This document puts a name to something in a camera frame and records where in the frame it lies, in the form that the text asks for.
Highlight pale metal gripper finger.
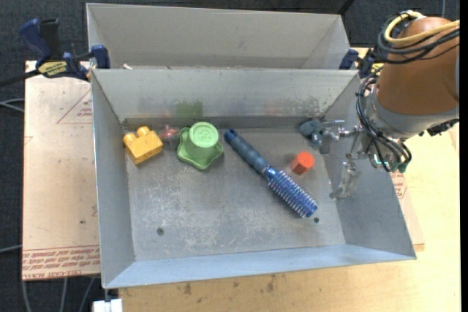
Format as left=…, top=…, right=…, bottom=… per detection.
left=319, top=119, right=356, bottom=156
left=329, top=159, right=361, bottom=201

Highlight green star-shaped saucer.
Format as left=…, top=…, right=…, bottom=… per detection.
left=176, top=134, right=225, bottom=172

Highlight blue hairbrush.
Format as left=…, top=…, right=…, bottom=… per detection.
left=223, top=128, right=319, bottom=219

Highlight orange hexagonal block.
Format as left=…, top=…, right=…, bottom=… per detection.
left=290, top=151, right=316, bottom=176

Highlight green toy cup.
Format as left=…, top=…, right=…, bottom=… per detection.
left=180, top=121, right=221, bottom=150

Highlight grey metal bin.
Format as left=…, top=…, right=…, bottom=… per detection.
left=86, top=2, right=418, bottom=290

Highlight yellow toy brick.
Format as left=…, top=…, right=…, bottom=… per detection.
left=122, top=126, right=165, bottom=166

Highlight small pink spinning top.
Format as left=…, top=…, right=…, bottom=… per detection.
left=159, top=123, right=181, bottom=151

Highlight grey-blue lump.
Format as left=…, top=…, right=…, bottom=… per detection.
left=299, top=118, right=325, bottom=148

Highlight brown cardboard board, red print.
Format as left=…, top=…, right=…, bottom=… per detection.
left=21, top=60, right=427, bottom=282

